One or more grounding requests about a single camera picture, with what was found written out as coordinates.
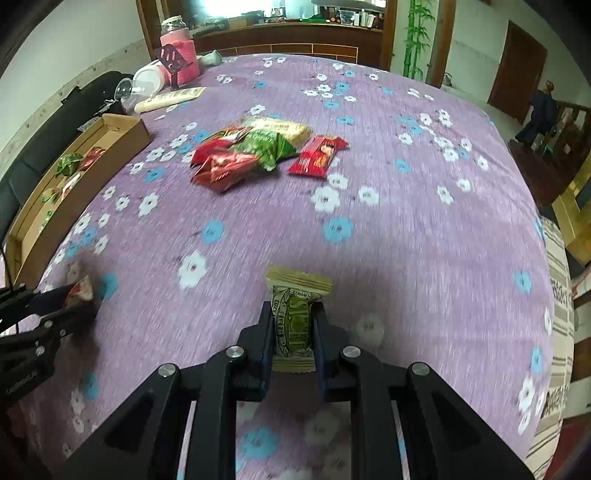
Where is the striped beige cloth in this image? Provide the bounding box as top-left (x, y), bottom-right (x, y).
top-left (526, 217), bottom-right (578, 480)

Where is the golden framed panel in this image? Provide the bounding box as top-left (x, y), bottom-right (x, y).
top-left (551, 175), bottom-right (591, 268)

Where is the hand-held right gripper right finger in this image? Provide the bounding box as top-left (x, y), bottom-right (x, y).
top-left (311, 302), bottom-right (539, 480)

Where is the cream green snack packet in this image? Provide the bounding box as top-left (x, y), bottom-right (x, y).
top-left (265, 266), bottom-right (333, 372)

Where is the white plastic tub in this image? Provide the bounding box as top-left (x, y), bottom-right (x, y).
top-left (133, 65), bottom-right (167, 95)

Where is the green foil candy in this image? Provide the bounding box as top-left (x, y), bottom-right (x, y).
top-left (55, 154), bottom-right (84, 176)

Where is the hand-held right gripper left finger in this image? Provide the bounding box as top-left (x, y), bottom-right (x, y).
top-left (51, 300), bottom-right (278, 480)

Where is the yellow snack packet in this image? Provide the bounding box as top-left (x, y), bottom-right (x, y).
top-left (242, 117), bottom-right (311, 146)

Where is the white red crinkled packet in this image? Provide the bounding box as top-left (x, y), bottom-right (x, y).
top-left (65, 276), bottom-right (95, 305)

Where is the maroon snack packet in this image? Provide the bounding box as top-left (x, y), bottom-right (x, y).
top-left (190, 152), bottom-right (262, 192)

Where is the cardboard tray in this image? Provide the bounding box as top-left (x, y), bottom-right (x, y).
top-left (7, 113), bottom-right (153, 287)

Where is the brown wooden door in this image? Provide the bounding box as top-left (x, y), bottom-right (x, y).
top-left (487, 21), bottom-right (548, 123)

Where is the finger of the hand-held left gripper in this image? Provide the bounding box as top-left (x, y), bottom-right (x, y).
top-left (28, 286), bottom-right (75, 315)
top-left (39, 302), bottom-right (100, 354)

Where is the wooden partition cabinet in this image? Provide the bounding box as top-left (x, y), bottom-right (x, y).
top-left (136, 0), bottom-right (455, 86)

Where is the phone stand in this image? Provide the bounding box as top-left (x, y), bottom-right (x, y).
top-left (154, 44), bottom-right (185, 90)

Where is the red white narrow packet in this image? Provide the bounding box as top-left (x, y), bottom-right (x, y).
top-left (287, 135), bottom-right (349, 180)

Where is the wooden stair railing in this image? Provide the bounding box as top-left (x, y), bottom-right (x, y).
top-left (554, 99), bottom-right (591, 185)

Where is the group of small bottles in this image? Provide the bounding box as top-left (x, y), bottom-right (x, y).
top-left (339, 8), bottom-right (384, 31)

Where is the green pea snack packet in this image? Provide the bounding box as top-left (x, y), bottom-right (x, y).
top-left (233, 130), bottom-right (298, 172)

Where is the cream tube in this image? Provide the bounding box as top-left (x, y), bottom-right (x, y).
top-left (134, 87), bottom-right (207, 114)

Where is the black leather sofa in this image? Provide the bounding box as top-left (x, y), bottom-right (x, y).
top-left (0, 69), bottom-right (137, 259)

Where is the red crinkled snack packet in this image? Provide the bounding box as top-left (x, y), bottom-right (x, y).
top-left (191, 127), bottom-right (250, 163)

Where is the pink knitted bottle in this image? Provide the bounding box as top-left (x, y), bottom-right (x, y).
top-left (159, 16), bottom-right (201, 86)

